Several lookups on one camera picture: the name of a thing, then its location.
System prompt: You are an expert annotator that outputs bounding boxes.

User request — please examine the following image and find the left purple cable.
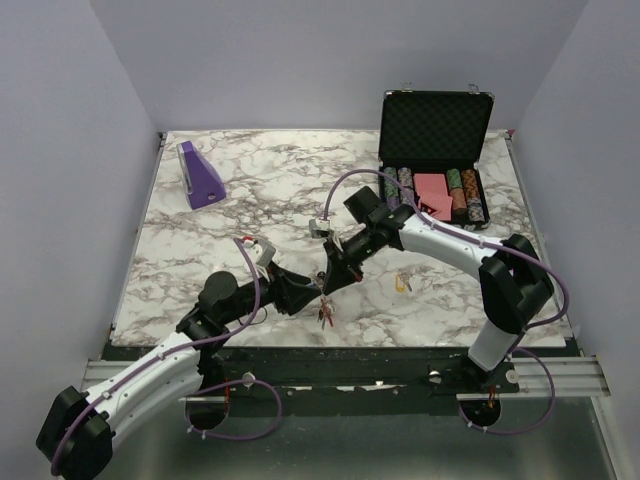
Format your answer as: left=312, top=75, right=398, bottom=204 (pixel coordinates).
left=52, top=237, right=284, bottom=476

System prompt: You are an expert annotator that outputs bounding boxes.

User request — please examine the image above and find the yellow tagged key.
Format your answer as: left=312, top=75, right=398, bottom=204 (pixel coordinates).
left=395, top=272, right=413, bottom=293

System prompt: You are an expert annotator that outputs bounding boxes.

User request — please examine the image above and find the red keyring with keys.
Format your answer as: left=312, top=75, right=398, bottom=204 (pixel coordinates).
left=314, top=271, right=334, bottom=330

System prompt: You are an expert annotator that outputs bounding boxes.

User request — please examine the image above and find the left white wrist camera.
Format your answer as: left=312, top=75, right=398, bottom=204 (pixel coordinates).
left=240, top=236, right=276, bottom=270

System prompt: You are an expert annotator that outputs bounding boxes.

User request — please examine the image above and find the pink playing card deck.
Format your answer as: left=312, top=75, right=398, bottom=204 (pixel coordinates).
left=413, top=173, right=453, bottom=222

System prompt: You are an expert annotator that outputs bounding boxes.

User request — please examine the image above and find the purple wedge-shaped box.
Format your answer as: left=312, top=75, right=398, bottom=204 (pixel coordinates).
left=177, top=141, right=226, bottom=210

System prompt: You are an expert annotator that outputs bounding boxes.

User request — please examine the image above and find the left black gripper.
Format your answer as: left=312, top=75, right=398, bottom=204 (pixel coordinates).
left=222, top=261, right=322, bottom=325

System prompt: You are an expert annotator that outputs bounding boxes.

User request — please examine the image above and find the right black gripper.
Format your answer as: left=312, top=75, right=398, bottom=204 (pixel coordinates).
left=322, top=225, right=379, bottom=295

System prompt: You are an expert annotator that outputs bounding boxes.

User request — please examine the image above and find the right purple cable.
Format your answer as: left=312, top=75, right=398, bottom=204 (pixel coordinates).
left=322, top=168, right=571, bottom=436

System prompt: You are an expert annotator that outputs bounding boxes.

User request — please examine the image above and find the black poker chip case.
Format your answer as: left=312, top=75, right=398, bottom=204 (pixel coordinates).
left=378, top=90, right=495, bottom=231

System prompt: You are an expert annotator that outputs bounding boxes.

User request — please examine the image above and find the purple cable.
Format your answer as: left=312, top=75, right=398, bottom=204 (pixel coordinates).
left=52, top=237, right=284, bottom=476
left=322, top=168, right=571, bottom=436

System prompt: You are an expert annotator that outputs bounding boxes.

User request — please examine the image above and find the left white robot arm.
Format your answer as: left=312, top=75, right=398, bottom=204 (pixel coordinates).
left=36, top=264, right=321, bottom=479

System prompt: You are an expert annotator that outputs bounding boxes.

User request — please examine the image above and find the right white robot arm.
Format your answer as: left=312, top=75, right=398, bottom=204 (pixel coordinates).
left=309, top=187, right=554, bottom=392

